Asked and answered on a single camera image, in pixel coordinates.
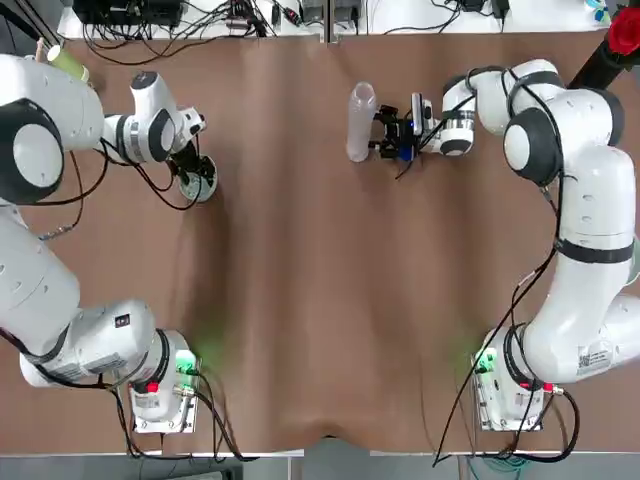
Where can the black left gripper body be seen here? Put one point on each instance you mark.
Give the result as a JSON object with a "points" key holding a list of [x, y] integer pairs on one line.
{"points": [[187, 160]]}

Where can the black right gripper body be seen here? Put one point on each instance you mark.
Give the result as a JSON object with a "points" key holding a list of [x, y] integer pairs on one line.
{"points": [[405, 140]]}

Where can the transparent plastic bottle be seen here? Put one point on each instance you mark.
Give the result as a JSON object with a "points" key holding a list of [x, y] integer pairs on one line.
{"points": [[361, 125]]}

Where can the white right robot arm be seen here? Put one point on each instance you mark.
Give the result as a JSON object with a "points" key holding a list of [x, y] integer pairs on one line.
{"points": [[595, 200]]}

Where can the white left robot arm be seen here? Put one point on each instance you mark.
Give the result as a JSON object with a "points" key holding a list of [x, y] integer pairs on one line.
{"points": [[35, 145]]}

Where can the blue bottle cap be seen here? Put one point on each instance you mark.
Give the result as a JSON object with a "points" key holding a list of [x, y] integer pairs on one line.
{"points": [[406, 153]]}

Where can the small clear ice cubes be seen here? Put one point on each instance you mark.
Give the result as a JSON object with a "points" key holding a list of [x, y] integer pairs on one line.
{"points": [[194, 190]]}

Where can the pale green bowl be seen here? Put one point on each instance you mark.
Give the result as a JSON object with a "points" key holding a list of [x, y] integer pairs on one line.
{"points": [[200, 192]]}

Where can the black power supply box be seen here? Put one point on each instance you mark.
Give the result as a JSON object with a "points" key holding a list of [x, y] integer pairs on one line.
{"points": [[320, 10]]}

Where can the black power adapter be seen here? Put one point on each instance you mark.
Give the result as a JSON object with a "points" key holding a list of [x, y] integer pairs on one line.
{"points": [[472, 4]]}

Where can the black usb hub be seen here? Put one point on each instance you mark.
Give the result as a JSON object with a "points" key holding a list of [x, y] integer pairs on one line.
{"points": [[242, 23]]}

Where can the green paper cup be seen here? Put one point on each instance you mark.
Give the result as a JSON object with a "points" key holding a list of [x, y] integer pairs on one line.
{"points": [[70, 62]]}

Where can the black computer box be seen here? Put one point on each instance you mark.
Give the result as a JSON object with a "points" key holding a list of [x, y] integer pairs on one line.
{"points": [[125, 7]]}

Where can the black vase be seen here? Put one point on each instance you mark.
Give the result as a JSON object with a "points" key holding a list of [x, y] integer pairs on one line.
{"points": [[595, 65]]}

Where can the blue white packet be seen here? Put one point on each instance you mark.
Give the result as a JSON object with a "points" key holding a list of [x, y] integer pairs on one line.
{"points": [[597, 12]]}

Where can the red rose bouquet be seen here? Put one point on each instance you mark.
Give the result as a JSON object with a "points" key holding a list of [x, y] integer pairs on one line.
{"points": [[625, 30]]}

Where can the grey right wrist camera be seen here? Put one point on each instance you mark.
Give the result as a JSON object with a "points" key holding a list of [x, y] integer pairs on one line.
{"points": [[421, 112]]}

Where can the aluminium frame post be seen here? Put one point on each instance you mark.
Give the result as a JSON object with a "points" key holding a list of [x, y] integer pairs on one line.
{"points": [[330, 20]]}

